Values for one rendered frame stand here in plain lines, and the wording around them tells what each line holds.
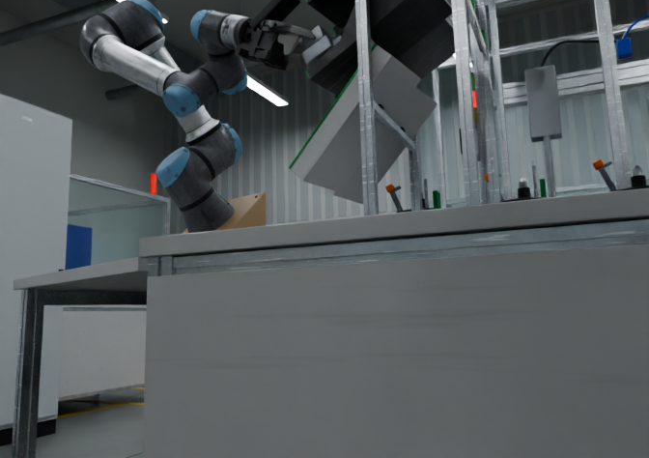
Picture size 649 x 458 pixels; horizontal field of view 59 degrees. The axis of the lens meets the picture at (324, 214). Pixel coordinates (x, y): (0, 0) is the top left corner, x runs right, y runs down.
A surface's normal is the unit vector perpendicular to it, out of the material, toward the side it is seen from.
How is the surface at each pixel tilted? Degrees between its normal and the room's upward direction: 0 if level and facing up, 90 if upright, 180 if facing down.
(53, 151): 90
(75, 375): 90
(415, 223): 90
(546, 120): 90
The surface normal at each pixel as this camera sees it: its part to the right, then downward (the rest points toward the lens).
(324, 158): 0.61, 0.61
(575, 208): -0.40, -0.15
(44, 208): 0.91, -0.10
